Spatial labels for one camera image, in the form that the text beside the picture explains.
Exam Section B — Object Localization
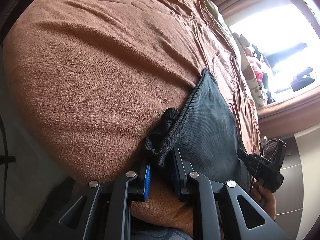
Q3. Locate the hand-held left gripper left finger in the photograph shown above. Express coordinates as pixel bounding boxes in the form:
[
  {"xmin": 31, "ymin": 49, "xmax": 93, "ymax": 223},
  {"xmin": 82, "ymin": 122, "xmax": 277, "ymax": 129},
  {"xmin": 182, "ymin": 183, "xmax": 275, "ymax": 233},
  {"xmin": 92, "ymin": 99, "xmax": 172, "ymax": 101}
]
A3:
[{"xmin": 32, "ymin": 164, "xmax": 153, "ymax": 240}]

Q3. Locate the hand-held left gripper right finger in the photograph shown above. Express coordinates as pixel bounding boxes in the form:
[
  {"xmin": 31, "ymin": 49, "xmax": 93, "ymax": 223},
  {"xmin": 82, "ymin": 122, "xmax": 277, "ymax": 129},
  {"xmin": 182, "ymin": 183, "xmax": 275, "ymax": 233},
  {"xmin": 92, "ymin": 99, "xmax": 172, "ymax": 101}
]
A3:
[{"xmin": 172, "ymin": 147, "xmax": 290, "ymax": 240}]

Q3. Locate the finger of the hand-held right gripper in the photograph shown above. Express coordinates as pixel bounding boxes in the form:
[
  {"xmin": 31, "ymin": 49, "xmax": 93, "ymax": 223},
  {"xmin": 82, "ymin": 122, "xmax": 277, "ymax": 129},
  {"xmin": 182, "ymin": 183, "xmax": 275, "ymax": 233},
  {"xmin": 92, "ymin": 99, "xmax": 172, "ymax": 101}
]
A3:
[{"xmin": 237, "ymin": 148, "xmax": 254, "ymax": 167}]

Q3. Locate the black sleeveless vest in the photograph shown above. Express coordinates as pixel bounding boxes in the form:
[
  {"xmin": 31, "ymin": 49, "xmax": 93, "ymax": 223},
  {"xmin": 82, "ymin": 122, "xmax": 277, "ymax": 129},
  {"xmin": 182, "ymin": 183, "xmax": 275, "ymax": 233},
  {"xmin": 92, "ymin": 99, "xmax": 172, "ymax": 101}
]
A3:
[{"xmin": 144, "ymin": 68, "xmax": 250, "ymax": 188}]

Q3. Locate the person's right hand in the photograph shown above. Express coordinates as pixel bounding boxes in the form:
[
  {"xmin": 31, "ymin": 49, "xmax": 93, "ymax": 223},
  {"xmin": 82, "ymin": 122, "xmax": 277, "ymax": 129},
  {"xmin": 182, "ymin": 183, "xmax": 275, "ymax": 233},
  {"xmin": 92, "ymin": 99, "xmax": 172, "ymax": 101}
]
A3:
[{"xmin": 250, "ymin": 181, "xmax": 277, "ymax": 222}]

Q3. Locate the grey wardrobe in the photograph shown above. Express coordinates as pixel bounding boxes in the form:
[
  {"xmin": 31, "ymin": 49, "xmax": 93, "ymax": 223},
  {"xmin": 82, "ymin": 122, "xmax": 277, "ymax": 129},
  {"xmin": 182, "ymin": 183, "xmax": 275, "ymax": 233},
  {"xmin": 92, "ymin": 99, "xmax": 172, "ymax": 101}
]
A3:
[{"xmin": 275, "ymin": 164, "xmax": 312, "ymax": 215}]

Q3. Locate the hanging dark garment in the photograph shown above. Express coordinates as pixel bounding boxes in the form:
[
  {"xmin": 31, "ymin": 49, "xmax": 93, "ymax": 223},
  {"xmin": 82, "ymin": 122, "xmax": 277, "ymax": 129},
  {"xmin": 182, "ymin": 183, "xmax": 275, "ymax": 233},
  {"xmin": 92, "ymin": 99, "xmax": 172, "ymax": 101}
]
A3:
[{"xmin": 290, "ymin": 66, "xmax": 316, "ymax": 93}]

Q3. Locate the cartoon print bedding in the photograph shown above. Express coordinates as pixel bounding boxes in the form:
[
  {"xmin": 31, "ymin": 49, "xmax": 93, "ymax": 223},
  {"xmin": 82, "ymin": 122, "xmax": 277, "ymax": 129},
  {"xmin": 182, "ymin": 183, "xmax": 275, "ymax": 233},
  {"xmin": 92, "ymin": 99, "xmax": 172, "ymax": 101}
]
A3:
[{"xmin": 232, "ymin": 32, "xmax": 278, "ymax": 105}]

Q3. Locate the brown blanket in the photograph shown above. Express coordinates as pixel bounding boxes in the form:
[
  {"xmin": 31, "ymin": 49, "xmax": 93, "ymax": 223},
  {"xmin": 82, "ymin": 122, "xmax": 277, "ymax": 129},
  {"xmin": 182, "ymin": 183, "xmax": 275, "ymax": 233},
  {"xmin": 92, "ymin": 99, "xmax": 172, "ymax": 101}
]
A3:
[{"xmin": 2, "ymin": 0, "xmax": 262, "ymax": 238}]

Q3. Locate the pale green quilt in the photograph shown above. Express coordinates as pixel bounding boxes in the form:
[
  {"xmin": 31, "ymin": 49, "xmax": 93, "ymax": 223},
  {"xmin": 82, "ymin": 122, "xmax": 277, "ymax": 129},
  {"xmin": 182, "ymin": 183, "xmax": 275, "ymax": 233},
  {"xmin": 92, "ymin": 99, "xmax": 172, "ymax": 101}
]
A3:
[{"xmin": 195, "ymin": 0, "xmax": 242, "ymax": 55}]

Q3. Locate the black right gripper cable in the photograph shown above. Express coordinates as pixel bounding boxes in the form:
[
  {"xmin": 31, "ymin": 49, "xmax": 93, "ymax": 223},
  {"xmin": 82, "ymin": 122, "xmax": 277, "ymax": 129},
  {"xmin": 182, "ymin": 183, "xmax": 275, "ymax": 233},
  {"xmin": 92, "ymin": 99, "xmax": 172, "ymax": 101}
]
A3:
[{"xmin": 249, "ymin": 142, "xmax": 266, "ymax": 196}]

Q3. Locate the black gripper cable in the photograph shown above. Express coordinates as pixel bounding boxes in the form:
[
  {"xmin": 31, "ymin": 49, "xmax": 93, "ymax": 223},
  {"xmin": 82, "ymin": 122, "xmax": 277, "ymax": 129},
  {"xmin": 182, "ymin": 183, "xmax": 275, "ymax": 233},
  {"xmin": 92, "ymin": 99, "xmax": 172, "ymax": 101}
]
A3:
[
  {"xmin": 0, "ymin": 115, "xmax": 8, "ymax": 180},
  {"xmin": 249, "ymin": 142, "xmax": 266, "ymax": 196}
]

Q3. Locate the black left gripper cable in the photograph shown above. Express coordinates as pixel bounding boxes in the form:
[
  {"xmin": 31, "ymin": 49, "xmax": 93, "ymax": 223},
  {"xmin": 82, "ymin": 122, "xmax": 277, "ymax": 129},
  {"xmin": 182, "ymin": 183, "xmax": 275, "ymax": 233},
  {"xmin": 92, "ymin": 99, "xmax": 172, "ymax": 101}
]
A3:
[{"xmin": 0, "ymin": 115, "xmax": 8, "ymax": 180}]

